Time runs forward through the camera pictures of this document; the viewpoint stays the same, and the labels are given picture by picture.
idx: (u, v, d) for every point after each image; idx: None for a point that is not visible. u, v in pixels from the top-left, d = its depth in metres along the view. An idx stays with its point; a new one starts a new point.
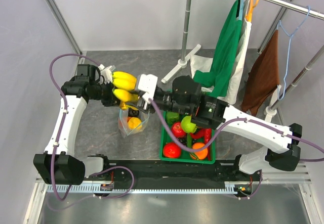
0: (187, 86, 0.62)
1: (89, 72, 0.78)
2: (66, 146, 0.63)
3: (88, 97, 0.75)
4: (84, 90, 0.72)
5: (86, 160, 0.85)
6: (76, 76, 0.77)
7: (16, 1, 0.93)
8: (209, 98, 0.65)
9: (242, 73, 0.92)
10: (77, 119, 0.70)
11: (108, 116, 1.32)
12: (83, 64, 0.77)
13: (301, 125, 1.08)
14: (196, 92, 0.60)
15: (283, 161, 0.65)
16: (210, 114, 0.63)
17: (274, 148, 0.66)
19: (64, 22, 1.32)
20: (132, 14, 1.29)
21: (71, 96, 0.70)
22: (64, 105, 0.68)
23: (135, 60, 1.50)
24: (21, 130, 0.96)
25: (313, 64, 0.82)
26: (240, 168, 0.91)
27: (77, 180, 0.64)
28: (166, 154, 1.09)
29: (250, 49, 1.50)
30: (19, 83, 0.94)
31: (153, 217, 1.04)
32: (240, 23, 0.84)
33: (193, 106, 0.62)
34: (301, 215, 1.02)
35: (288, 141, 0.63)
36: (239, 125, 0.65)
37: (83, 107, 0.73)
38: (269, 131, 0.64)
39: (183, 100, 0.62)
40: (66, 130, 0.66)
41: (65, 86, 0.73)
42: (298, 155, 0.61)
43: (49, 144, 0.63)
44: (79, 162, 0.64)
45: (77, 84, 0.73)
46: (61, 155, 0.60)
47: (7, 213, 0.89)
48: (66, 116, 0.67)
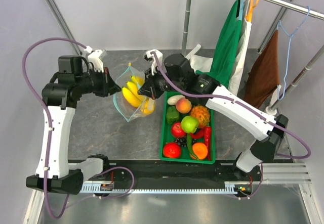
0: (174, 60, 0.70)
1: (73, 68, 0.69)
2: (57, 170, 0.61)
3: (75, 101, 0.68)
4: (69, 94, 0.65)
5: (85, 164, 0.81)
6: (58, 73, 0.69)
7: (16, 1, 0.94)
8: (205, 75, 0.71)
9: (242, 73, 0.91)
10: (66, 132, 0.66)
11: (108, 116, 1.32)
12: (66, 58, 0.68)
13: (301, 125, 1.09)
14: (181, 65, 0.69)
15: (262, 148, 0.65)
16: (198, 87, 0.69)
17: (255, 134, 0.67)
19: (63, 22, 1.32)
20: (132, 14, 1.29)
21: (54, 107, 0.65)
22: (48, 120, 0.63)
23: (135, 60, 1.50)
24: (19, 130, 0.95)
25: (313, 64, 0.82)
26: (238, 165, 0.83)
27: (75, 191, 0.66)
28: (166, 155, 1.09)
29: (250, 49, 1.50)
30: (18, 83, 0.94)
31: (153, 217, 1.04)
32: (240, 23, 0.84)
33: (181, 78, 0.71)
34: (301, 215, 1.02)
35: (269, 128, 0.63)
36: (226, 104, 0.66)
37: (71, 115, 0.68)
38: (252, 116, 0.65)
39: (172, 72, 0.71)
40: (54, 149, 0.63)
41: (45, 91, 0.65)
42: (273, 143, 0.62)
43: (40, 166, 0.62)
44: (73, 176, 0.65)
45: (59, 87, 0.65)
46: (54, 181, 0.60)
47: (7, 213, 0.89)
48: (52, 133, 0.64)
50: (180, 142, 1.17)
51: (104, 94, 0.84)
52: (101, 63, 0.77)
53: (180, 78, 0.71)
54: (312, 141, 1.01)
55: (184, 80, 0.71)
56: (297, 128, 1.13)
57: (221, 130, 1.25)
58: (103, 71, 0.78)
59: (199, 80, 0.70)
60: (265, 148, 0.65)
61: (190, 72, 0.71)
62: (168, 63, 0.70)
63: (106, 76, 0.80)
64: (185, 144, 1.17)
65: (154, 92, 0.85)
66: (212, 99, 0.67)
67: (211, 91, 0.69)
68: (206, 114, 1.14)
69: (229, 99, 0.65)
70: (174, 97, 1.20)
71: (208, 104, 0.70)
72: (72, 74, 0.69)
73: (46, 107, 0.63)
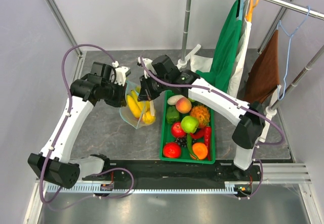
0: (159, 58, 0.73)
1: (103, 72, 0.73)
2: (61, 153, 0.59)
3: (96, 100, 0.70)
4: (92, 93, 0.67)
5: (83, 161, 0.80)
6: (88, 74, 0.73)
7: (16, 2, 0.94)
8: (188, 72, 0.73)
9: (242, 73, 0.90)
10: (79, 123, 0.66)
11: (108, 116, 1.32)
12: (99, 63, 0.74)
13: (302, 125, 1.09)
14: (163, 62, 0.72)
15: (238, 134, 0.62)
16: (179, 81, 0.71)
17: (232, 121, 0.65)
19: (64, 22, 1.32)
20: (132, 14, 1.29)
21: (77, 98, 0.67)
22: (69, 107, 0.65)
23: (135, 60, 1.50)
24: (20, 130, 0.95)
25: (313, 64, 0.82)
26: (235, 162, 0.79)
27: (68, 184, 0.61)
28: (166, 155, 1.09)
29: (250, 49, 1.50)
30: (19, 83, 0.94)
31: (153, 217, 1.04)
32: (240, 23, 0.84)
33: (165, 74, 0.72)
34: (301, 215, 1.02)
35: (241, 113, 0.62)
36: (203, 93, 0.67)
37: (88, 111, 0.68)
38: (226, 102, 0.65)
39: (158, 71, 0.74)
40: (65, 133, 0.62)
41: (74, 84, 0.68)
42: (246, 125, 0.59)
43: (46, 146, 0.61)
44: (73, 166, 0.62)
45: (87, 84, 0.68)
46: (53, 163, 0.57)
47: (7, 213, 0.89)
48: (68, 119, 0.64)
50: (180, 142, 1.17)
51: (116, 104, 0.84)
52: (124, 78, 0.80)
53: (164, 75, 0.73)
54: (312, 141, 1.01)
55: (168, 76, 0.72)
56: (297, 128, 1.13)
57: (221, 130, 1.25)
58: (123, 85, 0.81)
59: (181, 75, 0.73)
60: (241, 134, 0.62)
61: (173, 68, 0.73)
62: (154, 61, 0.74)
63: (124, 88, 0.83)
64: (185, 144, 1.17)
65: (149, 94, 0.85)
66: (191, 90, 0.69)
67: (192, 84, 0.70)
68: (206, 114, 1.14)
69: (205, 88, 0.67)
70: (174, 97, 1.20)
71: (190, 95, 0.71)
72: (100, 77, 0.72)
73: (71, 97, 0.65)
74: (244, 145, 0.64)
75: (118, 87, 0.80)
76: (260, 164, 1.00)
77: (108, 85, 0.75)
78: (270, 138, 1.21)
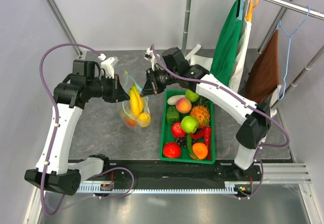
0: (169, 50, 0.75)
1: (86, 70, 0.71)
2: (57, 166, 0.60)
3: (83, 102, 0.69)
4: (79, 95, 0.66)
5: (83, 165, 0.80)
6: (71, 75, 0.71)
7: (16, 1, 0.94)
8: (197, 66, 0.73)
9: (242, 73, 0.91)
10: (70, 131, 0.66)
11: (108, 116, 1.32)
12: (80, 61, 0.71)
13: (301, 125, 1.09)
14: (174, 54, 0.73)
15: (243, 132, 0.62)
16: (188, 75, 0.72)
17: (237, 120, 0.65)
19: (64, 22, 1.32)
20: (131, 14, 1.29)
21: (63, 104, 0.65)
22: (55, 117, 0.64)
23: (135, 60, 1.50)
24: (20, 130, 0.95)
25: (313, 64, 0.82)
26: (236, 162, 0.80)
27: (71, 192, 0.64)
28: (166, 154, 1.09)
29: (250, 49, 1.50)
30: (18, 82, 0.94)
31: (153, 217, 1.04)
32: (240, 23, 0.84)
33: (175, 67, 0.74)
34: (301, 216, 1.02)
35: (248, 112, 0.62)
36: (211, 89, 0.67)
37: (78, 116, 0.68)
38: (233, 100, 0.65)
39: (168, 63, 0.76)
40: (57, 145, 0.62)
41: (57, 89, 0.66)
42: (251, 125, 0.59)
43: (40, 161, 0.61)
44: (72, 174, 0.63)
45: (72, 87, 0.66)
46: (51, 177, 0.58)
47: (7, 213, 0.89)
48: (57, 129, 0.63)
50: (180, 142, 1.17)
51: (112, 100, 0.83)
52: (112, 70, 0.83)
53: (174, 66, 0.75)
54: (312, 141, 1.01)
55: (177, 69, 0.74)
56: (297, 128, 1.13)
57: (221, 130, 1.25)
58: (114, 77, 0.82)
59: (191, 69, 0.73)
60: (245, 133, 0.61)
61: (183, 61, 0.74)
62: (165, 53, 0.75)
63: (115, 82, 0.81)
64: (185, 144, 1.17)
65: (156, 88, 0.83)
66: (199, 84, 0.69)
67: (200, 79, 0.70)
68: (206, 114, 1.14)
69: (213, 84, 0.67)
70: (174, 98, 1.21)
71: (197, 90, 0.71)
72: (84, 76, 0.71)
73: (56, 105, 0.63)
74: (246, 144, 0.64)
75: (110, 82, 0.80)
76: (260, 164, 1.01)
77: (94, 83, 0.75)
78: (270, 138, 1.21)
